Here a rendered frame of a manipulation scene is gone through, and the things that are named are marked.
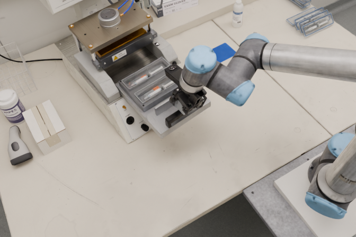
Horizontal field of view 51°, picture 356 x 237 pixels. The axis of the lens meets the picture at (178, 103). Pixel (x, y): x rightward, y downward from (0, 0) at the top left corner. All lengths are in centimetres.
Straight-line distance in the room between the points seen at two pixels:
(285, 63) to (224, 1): 109
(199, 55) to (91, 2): 74
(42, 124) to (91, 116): 21
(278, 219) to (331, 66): 61
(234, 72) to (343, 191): 43
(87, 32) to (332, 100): 103
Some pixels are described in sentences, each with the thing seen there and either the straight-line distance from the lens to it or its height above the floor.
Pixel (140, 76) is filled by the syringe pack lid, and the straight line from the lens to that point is 137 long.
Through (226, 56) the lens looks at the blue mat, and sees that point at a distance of 178.
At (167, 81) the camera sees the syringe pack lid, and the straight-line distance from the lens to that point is 134.
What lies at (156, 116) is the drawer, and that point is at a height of 97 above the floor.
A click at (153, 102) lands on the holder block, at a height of 99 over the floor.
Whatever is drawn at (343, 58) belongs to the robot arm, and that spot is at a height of 136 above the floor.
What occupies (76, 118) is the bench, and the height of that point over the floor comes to 75.
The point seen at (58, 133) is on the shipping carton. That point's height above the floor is 83.
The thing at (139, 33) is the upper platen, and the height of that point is 106.
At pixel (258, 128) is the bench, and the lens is 152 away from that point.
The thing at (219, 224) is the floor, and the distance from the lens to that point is 213.
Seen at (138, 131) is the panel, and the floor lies 78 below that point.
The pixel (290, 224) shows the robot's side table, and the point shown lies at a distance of 135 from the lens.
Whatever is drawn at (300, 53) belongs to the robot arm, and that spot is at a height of 133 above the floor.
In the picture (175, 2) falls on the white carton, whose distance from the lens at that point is 194.
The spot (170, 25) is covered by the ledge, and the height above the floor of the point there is 79.
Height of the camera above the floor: 199
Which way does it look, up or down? 51 degrees down
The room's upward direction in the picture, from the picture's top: 6 degrees counter-clockwise
